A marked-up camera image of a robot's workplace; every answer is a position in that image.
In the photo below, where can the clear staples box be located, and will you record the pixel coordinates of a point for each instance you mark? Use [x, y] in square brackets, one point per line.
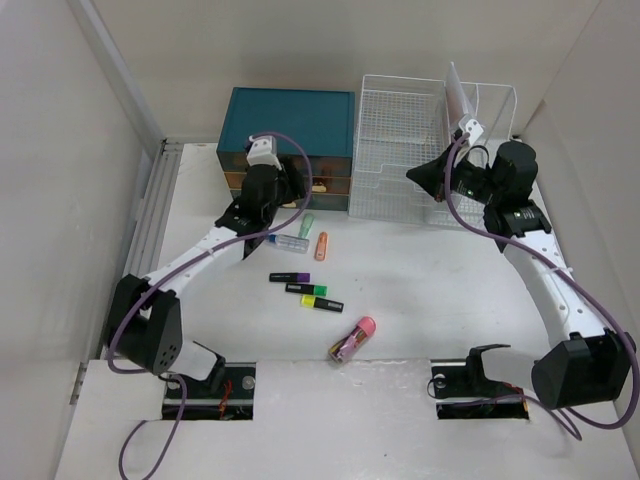
[289, 243]

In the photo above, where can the teal desktop drawer cabinet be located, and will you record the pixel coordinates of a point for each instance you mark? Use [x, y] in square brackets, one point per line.
[321, 123]

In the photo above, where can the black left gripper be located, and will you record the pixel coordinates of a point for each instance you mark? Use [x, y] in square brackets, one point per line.
[290, 182]

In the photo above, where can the yellow cap black highlighter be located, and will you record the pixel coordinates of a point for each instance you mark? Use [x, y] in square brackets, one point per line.
[320, 303]

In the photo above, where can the white wire mesh file tray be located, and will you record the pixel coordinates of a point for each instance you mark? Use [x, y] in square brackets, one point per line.
[402, 124]

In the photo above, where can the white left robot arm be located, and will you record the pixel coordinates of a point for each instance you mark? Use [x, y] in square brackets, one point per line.
[144, 323]

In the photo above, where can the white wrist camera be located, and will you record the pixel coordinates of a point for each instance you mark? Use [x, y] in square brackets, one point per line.
[472, 128]
[263, 151]

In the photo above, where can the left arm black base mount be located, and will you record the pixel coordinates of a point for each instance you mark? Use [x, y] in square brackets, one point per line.
[227, 396]

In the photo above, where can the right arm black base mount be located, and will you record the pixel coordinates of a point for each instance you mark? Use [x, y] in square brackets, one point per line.
[462, 391]

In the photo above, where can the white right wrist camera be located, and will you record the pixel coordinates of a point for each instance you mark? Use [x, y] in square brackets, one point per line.
[472, 128]

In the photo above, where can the green cap black highlighter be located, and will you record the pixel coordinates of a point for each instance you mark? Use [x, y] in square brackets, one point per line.
[306, 289]

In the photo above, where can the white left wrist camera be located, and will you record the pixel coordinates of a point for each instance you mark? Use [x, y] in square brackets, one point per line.
[263, 151]

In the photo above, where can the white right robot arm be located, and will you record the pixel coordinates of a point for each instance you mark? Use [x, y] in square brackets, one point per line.
[590, 356]

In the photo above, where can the clear mesh zipper pouch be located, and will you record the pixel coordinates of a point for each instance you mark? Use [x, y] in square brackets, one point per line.
[458, 103]

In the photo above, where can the pink cap clear pen tube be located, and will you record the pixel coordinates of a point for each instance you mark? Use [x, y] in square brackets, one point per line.
[344, 350]

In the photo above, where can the purple cap black highlighter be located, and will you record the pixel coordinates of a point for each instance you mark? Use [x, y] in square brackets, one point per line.
[289, 277]

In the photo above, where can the aluminium rail frame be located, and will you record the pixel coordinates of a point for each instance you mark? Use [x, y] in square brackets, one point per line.
[148, 220]

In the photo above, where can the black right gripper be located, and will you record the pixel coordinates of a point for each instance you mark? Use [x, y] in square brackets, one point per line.
[432, 175]

